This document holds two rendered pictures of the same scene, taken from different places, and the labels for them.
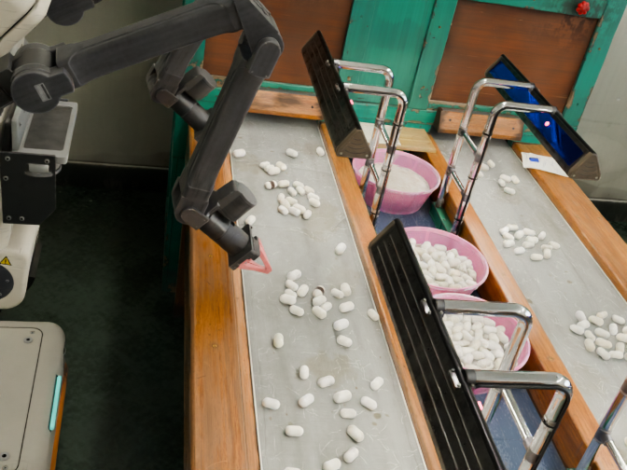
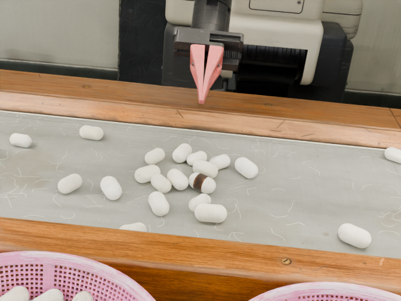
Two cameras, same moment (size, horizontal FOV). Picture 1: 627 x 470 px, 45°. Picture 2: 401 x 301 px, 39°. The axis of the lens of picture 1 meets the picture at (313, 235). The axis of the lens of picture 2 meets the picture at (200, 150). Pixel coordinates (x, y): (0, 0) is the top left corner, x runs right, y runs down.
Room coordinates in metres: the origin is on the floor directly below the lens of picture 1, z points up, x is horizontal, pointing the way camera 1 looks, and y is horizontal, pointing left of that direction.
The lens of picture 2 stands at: (1.54, -0.63, 1.12)
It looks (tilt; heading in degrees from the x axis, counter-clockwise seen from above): 28 degrees down; 106
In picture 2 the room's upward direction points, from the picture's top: 5 degrees clockwise
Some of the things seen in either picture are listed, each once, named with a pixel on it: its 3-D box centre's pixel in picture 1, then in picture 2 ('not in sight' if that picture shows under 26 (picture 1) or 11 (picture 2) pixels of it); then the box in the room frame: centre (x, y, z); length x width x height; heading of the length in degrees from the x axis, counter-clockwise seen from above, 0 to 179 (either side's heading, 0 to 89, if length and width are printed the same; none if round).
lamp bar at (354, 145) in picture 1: (333, 86); not in sight; (1.79, 0.03, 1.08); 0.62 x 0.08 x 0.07; 14
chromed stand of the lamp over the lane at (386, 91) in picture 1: (351, 153); not in sight; (1.81, -0.05, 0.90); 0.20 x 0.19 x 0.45; 14
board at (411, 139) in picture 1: (381, 135); not in sight; (2.24, -0.15, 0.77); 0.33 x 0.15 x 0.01; 104
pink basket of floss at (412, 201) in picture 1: (393, 183); not in sight; (2.03, -0.20, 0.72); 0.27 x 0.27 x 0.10
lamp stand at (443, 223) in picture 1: (491, 166); not in sight; (1.91, -0.44, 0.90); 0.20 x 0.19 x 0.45; 14
